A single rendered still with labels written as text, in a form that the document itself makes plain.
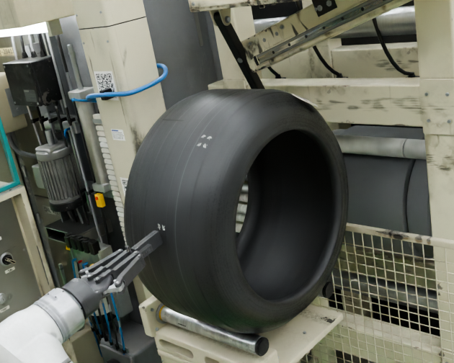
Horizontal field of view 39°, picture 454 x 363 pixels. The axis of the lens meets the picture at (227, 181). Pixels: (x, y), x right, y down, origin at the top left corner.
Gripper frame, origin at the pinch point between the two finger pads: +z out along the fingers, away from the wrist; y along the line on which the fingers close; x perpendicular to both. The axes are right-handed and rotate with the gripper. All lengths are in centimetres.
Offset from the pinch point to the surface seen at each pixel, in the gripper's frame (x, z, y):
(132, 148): -7.3, 25.7, 29.7
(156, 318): 35.9, 10.9, 25.2
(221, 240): 2.7, 9.4, -11.9
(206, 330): 34.9, 12.1, 7.3
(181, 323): 35.4, 11.9, 16.3
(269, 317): 27.8, 15.9, -12.0
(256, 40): -20, 68, 17
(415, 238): 33, 61, -25
